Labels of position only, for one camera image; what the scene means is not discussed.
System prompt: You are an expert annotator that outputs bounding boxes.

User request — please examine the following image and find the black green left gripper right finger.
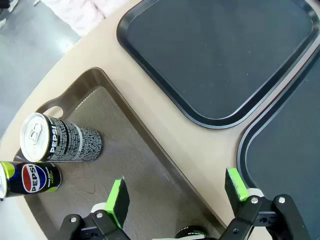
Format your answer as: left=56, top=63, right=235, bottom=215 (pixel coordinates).
left=218, top=167, right=312, bottom=240

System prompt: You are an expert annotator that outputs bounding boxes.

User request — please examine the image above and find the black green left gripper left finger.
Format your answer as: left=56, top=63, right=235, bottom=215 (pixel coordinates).
left=58, top=176, right=131, bottom=240

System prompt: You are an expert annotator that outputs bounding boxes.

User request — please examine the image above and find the black plastic serving tray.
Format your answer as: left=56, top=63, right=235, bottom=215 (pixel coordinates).
left=116, top=0, right=320, bottom=130
left=236, top=56, right=320, bottom=240

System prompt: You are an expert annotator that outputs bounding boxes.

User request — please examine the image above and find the pink fluffy garment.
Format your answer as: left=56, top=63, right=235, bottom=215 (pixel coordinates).
left=41, top=0, right=137, bottom=36

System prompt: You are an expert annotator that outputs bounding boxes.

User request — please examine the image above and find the brown plastic tray with handles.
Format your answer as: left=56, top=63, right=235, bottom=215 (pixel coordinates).
left=13, top=66, right=227, bottom=240

